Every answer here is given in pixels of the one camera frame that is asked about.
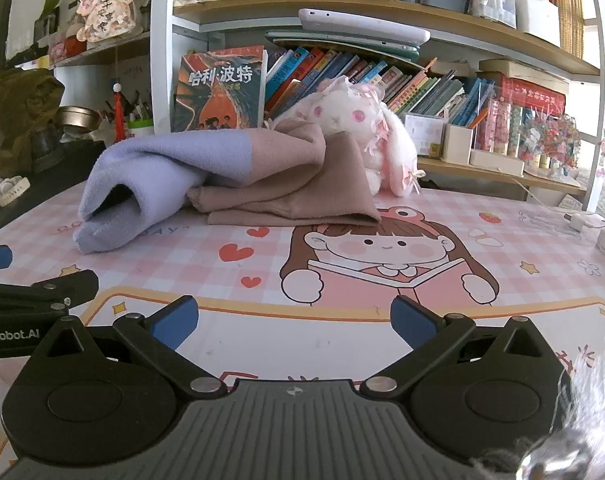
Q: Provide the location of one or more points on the small white plug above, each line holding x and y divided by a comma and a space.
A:
576, 222

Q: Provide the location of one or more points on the white wristwatch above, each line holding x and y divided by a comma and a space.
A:
12, 187

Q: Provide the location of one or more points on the floral paper doll decoration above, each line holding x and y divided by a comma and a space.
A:
105, 15

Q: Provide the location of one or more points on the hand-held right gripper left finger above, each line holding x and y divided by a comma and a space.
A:
175, 322

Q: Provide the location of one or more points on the white storage box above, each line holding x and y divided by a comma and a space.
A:
535, 17

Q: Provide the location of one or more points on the grey side shelf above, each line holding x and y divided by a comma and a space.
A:
112, 46

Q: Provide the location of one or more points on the white pen holder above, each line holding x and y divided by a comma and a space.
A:
140, 130

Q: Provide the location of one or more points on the white plush bunny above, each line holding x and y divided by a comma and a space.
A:
342, 110

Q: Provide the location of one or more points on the colourful bead containers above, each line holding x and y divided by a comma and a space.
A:
527, 130

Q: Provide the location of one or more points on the white memo box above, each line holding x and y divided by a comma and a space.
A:
422, 132

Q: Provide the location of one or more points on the grey laptop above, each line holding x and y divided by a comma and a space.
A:
362, 27

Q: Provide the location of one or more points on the row of yellow books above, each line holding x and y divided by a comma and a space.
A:
565, 10

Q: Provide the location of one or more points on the olive green bag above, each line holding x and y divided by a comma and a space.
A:
12, 105

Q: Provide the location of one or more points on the green tablet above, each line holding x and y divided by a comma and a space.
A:
332, 42

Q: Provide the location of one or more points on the row of colourful books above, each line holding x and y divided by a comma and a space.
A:
332, 65

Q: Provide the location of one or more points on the red box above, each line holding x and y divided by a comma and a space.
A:
532, 92

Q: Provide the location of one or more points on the dark illustrated book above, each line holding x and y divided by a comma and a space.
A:
217, 95

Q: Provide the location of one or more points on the white bookshelf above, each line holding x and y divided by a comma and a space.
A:
160, 60

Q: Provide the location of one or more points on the green potted plant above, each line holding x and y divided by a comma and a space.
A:
50, 2

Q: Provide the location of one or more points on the black round case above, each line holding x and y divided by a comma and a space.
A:
47, 145

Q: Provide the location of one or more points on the purple and brown sweatshirt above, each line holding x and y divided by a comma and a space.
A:
182, 160

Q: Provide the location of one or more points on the round metal tin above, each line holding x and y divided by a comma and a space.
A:
77, 119

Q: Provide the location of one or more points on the clear cosmetics organizer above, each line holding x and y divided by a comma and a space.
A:
492, 7

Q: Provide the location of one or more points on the white square pen box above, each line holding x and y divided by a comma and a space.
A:
456, 145

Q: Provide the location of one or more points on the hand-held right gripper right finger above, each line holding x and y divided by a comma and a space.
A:
415, 322

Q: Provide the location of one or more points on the pen holder cup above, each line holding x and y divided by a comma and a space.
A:
137, 107

